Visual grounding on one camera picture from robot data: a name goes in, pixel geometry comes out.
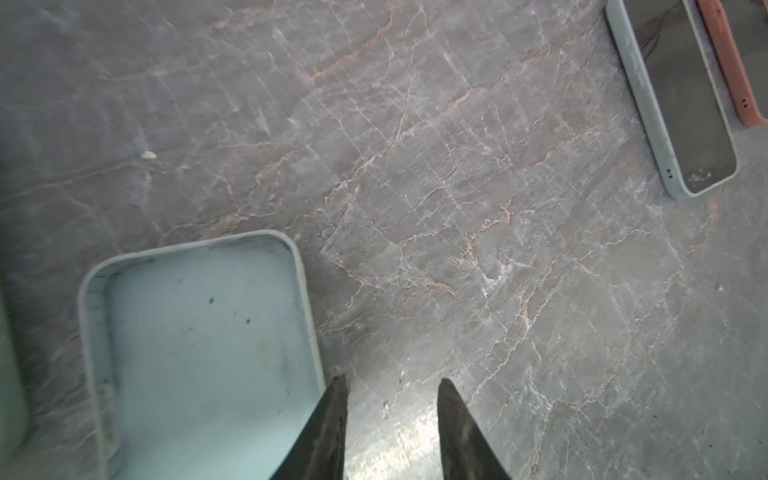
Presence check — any blue-edged black phone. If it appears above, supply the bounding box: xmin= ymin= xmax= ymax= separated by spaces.
xmin=624 ymin=1 xmax=738 ymax=196

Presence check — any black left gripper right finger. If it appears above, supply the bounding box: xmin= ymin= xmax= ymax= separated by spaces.
xmin=437 ymin=378 xmax=511 ymax=480

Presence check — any light blue phone face down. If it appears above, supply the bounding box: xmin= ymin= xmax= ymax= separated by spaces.
xmin=605 ymin=0 xmax=732 ymax=199

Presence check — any pink phone case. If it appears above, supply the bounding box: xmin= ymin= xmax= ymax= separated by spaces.
xmin=697 ymin=0 xmax=767 ymax=127

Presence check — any light blue case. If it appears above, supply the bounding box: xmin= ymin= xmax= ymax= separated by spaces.
xmin=77 ymin=230 xmax=326 ymax=479

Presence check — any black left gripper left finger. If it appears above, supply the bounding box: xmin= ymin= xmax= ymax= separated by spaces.
xmin=271 ymin=374 xmax=350 ymax=480

